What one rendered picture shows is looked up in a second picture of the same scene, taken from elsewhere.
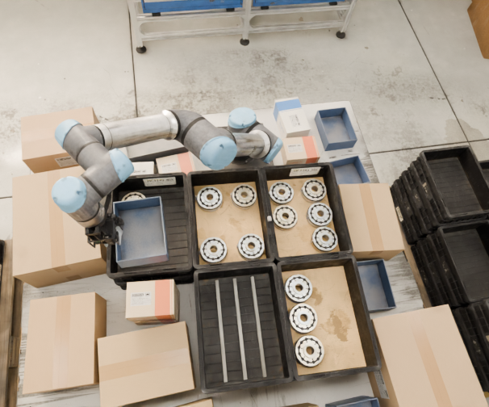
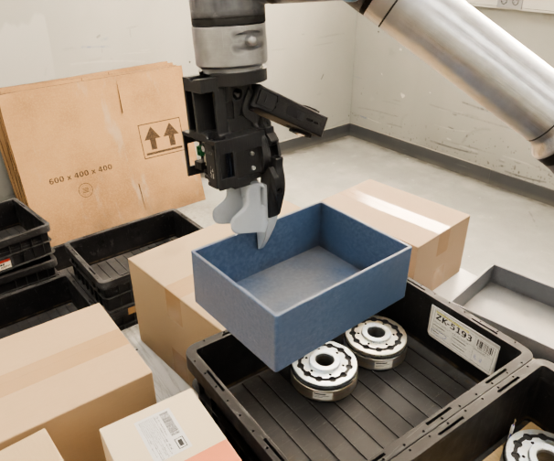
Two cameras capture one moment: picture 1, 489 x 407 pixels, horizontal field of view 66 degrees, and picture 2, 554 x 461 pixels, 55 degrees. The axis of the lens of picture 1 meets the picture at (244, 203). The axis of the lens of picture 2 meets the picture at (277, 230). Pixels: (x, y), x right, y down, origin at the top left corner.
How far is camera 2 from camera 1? 0.86 m
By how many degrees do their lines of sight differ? 56
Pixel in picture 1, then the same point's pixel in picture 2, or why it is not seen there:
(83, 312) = (99, 377)
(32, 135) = (358, 195)
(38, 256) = (176, 265)
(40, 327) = (49, 336)
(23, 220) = (226, 230)
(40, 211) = not seen: hidden behind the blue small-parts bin
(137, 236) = (290, 290)
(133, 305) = (137, 428)
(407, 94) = not seen: outside the picture
